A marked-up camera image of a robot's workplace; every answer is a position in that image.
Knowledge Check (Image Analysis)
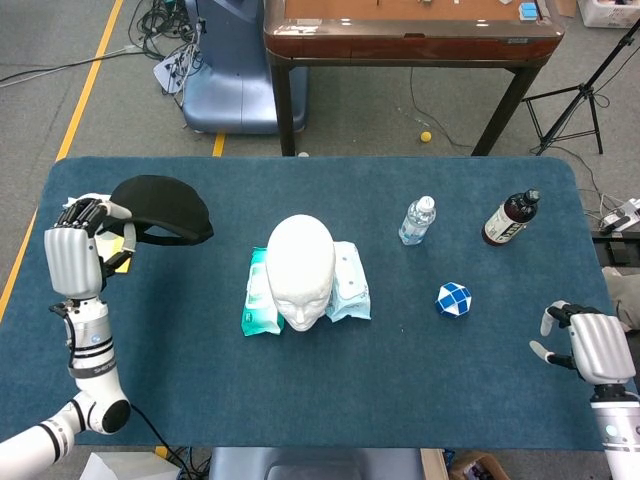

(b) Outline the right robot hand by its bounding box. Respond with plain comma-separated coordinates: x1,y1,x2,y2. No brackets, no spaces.
529,300,637,385

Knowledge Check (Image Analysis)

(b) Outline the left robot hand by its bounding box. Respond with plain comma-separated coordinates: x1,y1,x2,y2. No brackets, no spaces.
43,197,137,296

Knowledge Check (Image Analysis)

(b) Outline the black baseball cap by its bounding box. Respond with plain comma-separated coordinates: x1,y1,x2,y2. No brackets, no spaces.
108,174,215,247

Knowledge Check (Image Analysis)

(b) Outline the white foam mannequin head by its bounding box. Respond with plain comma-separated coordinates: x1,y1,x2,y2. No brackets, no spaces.
265,213,337,332

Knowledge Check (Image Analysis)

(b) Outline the white yellow booklet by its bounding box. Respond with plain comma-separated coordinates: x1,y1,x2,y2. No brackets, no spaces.
92,227,135,275

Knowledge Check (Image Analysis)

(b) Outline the white plastic cup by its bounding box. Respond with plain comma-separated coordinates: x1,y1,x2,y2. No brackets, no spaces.
62,192,112,211

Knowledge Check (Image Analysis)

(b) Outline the beige fabric bundle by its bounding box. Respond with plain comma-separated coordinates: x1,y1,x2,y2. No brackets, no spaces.
602,266,640,331

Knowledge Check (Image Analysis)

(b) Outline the white power strip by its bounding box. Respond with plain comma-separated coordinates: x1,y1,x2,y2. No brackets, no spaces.
599,197,640,236

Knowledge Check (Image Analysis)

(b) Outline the blue white snake puzzle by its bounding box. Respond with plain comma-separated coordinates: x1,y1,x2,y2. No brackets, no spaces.
434,281,473,318

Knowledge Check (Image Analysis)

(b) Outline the dark tea bottle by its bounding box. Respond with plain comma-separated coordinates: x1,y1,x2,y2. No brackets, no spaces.
481,188,542,248

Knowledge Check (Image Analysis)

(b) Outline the cardboard box with items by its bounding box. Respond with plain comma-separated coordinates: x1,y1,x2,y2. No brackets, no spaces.
447,451,511,480

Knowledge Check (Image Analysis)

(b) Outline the green wet wipes pack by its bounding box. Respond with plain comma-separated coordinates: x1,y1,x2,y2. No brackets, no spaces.
241,246,285,338

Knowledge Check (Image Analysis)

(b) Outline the light wooden board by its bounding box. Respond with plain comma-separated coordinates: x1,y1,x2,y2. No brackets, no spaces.
419,448,449,480

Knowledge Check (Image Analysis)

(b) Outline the white socket board with plugs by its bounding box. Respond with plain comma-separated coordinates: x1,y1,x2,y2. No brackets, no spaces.
152,47,204,96

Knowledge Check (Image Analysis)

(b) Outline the clear water bottle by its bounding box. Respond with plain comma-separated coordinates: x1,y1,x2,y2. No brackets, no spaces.
398,195,437,247

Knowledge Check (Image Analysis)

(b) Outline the blue felt table cover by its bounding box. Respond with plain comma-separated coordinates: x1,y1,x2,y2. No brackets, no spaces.
0,156,640,452

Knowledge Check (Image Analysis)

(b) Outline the light blue wet wipes pack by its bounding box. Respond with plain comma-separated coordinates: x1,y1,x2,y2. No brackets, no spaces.
325,240,373,323

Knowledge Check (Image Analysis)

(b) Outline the black tripod stand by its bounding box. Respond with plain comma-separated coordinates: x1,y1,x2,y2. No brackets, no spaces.
521,17,640,157

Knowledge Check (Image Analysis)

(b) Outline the grey blue robot torso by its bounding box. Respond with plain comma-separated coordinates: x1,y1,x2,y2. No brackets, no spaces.
207,446,425,480

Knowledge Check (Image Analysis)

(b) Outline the white storage basket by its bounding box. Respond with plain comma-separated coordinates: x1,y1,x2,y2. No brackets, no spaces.
577,0,640,29

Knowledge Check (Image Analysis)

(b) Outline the brown mahjong table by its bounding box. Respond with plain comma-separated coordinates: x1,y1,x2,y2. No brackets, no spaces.
263,0,566,157

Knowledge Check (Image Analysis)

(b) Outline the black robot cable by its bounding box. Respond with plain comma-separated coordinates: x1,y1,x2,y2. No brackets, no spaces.
128,402,194,480

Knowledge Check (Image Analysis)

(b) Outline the grey floor cable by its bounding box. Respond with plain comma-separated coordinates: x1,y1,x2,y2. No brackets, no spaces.
0,44,151,89

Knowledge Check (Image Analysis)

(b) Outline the black cable bundle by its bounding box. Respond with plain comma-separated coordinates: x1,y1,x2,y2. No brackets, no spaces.
127,0,209,61

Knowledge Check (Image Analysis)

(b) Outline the thin black floor cable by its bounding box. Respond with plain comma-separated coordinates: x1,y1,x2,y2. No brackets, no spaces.
408,67,474,149

